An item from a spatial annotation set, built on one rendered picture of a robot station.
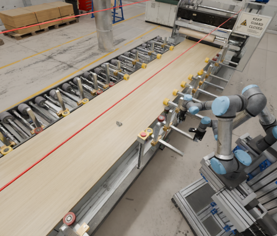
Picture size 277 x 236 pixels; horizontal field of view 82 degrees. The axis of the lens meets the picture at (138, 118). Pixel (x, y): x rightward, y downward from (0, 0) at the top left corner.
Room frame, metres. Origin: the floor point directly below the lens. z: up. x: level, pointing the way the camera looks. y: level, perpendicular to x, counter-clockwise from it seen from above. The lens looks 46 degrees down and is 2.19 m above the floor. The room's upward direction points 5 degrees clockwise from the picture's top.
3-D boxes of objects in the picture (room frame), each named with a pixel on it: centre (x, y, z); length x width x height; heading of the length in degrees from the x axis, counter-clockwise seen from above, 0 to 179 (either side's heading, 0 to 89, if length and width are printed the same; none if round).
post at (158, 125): (0.99, -0.19, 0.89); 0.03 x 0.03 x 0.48; 57
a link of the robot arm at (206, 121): (1.05, -0.63, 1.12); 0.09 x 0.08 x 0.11; 87
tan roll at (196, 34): (3.68, -1.28, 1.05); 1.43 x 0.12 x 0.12; 57
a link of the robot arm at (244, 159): (0.62, -0.74, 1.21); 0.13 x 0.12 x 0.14; 109
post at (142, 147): (0.77, -0.05, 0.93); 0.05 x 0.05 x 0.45; 57
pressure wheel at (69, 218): (0.24, 0.42, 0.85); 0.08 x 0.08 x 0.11
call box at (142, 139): (0.77, -0.05, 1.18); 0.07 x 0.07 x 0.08; 57
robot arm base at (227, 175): (0.62, -0.75, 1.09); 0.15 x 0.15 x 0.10
